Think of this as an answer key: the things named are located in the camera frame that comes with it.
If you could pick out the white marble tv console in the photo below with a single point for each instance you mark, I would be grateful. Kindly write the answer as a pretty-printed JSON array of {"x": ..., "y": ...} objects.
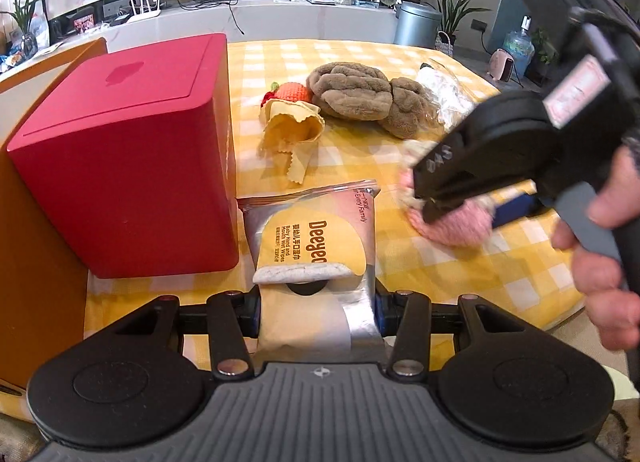
[{"x": 245, "y": 21}]

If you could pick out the potted floor plant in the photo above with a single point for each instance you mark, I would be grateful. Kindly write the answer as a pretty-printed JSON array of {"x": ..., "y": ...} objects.
[{"x": 453, "y": 12}]

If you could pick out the yellow microfiber cloth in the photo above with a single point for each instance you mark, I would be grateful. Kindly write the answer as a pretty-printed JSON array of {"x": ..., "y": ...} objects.
[{"x": 292, "y": 128}]

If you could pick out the orange crochet fruit toy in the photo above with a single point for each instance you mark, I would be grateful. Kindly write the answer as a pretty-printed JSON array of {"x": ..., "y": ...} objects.
[{"x": 291, "y": 92}]

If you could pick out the orange cardboard storage box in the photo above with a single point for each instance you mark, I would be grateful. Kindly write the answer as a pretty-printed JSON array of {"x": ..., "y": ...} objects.
[{"x": 43, "y": 284}]

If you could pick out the silver wet wipes pack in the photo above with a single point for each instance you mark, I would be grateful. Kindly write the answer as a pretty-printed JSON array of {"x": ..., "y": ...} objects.
[{"x": 314, "y": 257}]

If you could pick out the grey metal trash can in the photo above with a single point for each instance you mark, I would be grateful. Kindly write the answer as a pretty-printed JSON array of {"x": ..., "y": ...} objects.
[{"x": 417, "y": 25}]

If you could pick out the yellow checkered tablecloth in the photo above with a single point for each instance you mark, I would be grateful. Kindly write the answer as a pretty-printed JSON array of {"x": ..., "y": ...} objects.
[{"x": 516, "y": 268}]

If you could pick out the clear plastic bag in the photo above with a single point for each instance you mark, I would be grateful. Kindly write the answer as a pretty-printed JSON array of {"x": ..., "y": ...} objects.
[{"x": 448, "y": 103}]

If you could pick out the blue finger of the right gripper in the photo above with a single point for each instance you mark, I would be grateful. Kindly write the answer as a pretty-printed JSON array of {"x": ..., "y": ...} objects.
[{"x": 523, "y": 206}]

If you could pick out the green plant in glass vase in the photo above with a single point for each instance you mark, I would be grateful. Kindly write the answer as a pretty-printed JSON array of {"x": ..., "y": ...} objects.
[{"x": 22, "y": 13}]

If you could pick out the brown plush knot toy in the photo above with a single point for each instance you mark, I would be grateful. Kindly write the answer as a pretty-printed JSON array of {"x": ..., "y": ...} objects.
[{"x": 355, "y": 92}]

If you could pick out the pink small heater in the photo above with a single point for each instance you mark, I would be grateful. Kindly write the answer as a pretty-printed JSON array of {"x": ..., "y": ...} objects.
[{"x": 501, "y": 65}]

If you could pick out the blue water jug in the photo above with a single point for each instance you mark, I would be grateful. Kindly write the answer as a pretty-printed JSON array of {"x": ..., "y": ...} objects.
[{"x": 519, "y": 45}]

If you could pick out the red cube box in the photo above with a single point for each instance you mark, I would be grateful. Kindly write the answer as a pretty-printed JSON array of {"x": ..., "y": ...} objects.
[{"x": 131, "y": 158}]

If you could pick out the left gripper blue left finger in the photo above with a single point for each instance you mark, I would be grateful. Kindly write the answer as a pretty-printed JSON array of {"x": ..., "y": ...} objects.
[{"x": 231, "y": 317}]

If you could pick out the person's right hand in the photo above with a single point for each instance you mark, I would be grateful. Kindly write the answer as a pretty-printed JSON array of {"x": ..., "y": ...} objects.
[{"x": 613, "y": 311}]

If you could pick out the woven small basket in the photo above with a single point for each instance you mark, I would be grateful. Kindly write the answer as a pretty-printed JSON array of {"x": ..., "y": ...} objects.
[{"x": 444, "y": 44}]

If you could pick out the white wifi router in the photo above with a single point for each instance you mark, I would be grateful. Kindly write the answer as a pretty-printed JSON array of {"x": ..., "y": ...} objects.
[{"x": 144, "y": 9}]

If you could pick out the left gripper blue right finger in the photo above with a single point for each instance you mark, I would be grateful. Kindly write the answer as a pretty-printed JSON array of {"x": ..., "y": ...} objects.
[{"x": 405, "y": 316}]

